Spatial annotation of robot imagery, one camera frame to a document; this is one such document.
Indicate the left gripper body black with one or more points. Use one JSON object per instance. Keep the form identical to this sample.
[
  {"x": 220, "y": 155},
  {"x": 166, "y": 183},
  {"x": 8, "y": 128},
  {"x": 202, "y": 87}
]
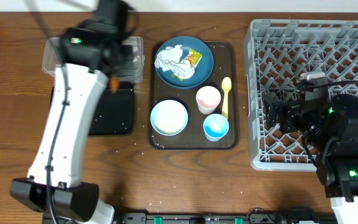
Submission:
[{"x": 125, "y": 63}]

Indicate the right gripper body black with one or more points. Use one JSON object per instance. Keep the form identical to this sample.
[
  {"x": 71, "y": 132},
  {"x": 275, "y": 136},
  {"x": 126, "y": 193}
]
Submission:
[{"x": 294, "y": 121}]

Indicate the orange carrot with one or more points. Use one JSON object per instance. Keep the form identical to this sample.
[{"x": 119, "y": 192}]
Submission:
[{"x": 114, "y": 83}]

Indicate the white napkin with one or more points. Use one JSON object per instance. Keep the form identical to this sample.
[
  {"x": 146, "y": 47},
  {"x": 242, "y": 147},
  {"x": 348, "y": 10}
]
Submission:
[{"x": 170, "y": 60}]

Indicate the light blue cup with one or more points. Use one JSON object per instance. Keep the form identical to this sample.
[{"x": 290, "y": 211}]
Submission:
[{"x": 215, "y": 127}]

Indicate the pink cup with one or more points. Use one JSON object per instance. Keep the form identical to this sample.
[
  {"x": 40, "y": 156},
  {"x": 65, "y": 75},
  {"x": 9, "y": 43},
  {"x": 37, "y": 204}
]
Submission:
[{"x": 208, "y": 98}]

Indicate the light blue bowl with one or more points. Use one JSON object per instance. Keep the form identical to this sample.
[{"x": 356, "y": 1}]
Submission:
[{"x": 169, "y": 117}]

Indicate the green snack wrapper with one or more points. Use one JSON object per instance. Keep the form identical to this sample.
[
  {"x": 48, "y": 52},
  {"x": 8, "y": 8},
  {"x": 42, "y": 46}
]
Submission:
[{"x": 195, "y": 58}]

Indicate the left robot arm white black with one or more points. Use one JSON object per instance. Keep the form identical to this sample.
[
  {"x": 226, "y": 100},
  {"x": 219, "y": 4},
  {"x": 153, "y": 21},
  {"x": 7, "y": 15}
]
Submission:
[{"x": 89, "y": 56}]

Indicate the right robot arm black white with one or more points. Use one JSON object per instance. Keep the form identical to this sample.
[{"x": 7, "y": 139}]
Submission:
[{"x": 330, "y": 125}]

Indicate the grey dishwasher rack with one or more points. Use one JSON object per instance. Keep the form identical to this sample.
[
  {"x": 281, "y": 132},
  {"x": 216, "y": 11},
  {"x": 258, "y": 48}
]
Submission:
[{"x": 276, "y": 53}]

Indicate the yellow plastic spoon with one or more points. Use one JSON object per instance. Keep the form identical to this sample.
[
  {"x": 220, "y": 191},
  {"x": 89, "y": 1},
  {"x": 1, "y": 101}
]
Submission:
[{"x": 226, "y": 86}]

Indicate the black tray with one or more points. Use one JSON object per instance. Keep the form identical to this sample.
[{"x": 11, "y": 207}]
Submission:
[{"x": 114, "y": 113}]

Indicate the clear plastic bin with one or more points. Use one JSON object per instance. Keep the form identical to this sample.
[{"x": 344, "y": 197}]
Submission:
[{"x": 50, "y": 62}]

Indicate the brown serving tray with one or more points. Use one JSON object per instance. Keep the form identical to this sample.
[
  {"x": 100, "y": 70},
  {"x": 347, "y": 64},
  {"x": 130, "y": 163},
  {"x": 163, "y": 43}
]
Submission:
[{"x": 193, "y": 137}]

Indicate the dark blue plate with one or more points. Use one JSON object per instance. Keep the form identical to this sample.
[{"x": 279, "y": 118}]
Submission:
[{"x": 203, "y": 69}]

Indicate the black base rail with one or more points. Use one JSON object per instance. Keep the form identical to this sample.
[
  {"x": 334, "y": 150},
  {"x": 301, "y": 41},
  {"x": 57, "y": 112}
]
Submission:
[{"x": 254, "y": 216}]

